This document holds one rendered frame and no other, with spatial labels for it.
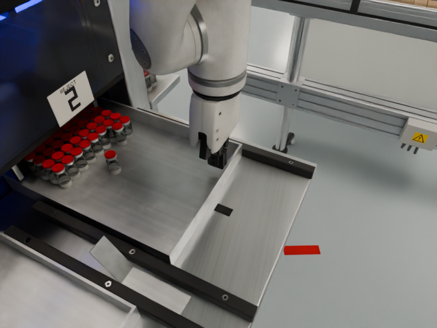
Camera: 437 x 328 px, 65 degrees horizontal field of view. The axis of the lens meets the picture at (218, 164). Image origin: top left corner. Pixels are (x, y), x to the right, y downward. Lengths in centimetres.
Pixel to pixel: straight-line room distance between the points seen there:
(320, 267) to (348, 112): 66
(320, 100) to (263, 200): 94
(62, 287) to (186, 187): 25
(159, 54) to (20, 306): 39
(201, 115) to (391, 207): 149
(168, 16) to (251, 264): 36
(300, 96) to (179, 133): 88
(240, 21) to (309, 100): 110
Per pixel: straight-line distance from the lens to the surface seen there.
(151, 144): 71
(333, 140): 212
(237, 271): 54
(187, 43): 40
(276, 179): 65
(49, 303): 57
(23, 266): 61
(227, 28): 43
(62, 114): 63
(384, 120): 151
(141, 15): 38
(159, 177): 65
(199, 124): 51
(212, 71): 46
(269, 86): 154
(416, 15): 129
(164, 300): 52
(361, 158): 206
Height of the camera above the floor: 136
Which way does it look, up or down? 47 degrees down
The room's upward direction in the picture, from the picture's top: straight up
